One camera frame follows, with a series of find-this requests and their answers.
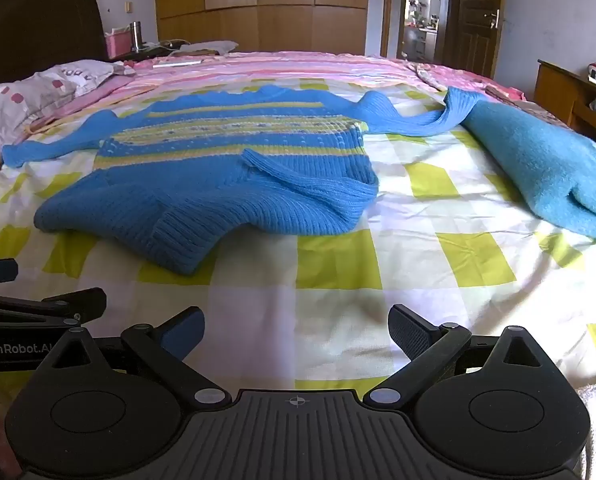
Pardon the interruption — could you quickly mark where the wooden side cabinet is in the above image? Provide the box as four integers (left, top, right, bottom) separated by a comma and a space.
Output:
534, 59, 596, 147

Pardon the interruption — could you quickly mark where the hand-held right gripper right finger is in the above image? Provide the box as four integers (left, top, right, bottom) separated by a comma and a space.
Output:
363, 304, 561, 408

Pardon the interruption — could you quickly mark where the pink box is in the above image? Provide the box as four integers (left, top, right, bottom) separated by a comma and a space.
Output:
104, 29, 133, 59

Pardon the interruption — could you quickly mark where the grey cloth pile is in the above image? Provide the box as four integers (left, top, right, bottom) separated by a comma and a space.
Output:
170, 39, 239, 57

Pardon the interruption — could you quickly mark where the blue striped knit sweater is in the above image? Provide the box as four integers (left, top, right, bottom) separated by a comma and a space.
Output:
2, 85, 481, 276

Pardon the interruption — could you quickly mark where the white flat strip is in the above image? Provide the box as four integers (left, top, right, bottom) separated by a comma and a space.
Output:
152, 58, 205, 69

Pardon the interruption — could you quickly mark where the wooden wardrobe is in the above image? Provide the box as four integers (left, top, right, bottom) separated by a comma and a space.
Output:
154, 0, 369, 56

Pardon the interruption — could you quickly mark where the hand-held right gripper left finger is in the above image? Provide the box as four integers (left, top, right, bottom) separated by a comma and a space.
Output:
35, 306, 233, 408

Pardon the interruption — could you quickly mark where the dark brown door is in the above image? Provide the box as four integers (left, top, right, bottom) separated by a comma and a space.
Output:
445, 0, 508, 80

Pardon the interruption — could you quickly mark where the pink floral cloth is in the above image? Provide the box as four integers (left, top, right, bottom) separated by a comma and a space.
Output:
412, 61, 526, 103

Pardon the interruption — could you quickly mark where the light blue fuzzy garment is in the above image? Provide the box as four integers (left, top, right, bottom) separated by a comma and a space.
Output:
459, 100, 596, 247

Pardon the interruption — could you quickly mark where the pink striped quilt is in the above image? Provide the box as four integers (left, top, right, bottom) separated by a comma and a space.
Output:
28, 51, 529, 103

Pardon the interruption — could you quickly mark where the yellow white checkered bedsheet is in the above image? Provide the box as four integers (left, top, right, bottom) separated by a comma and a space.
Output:
0, 74, 596, 411

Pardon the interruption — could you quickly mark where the white pillow with pink print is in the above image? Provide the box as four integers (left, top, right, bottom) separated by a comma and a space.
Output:
0, 59, 117, 150

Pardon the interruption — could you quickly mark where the dark wooden headboard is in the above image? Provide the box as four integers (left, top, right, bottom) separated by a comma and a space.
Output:
0, 0, 107, 92

